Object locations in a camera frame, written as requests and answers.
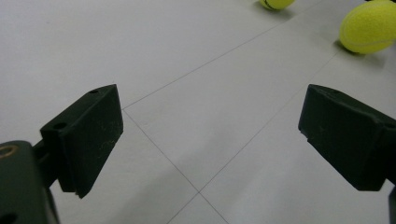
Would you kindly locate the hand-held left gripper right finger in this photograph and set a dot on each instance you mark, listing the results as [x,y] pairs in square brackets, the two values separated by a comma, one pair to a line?
[345,137]

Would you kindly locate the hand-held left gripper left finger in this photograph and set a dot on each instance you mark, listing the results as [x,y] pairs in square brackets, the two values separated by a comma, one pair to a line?
[90,137]

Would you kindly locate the yellow tennis ball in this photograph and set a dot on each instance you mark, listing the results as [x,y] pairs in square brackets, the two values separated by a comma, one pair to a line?
[277,3]
[367,29]

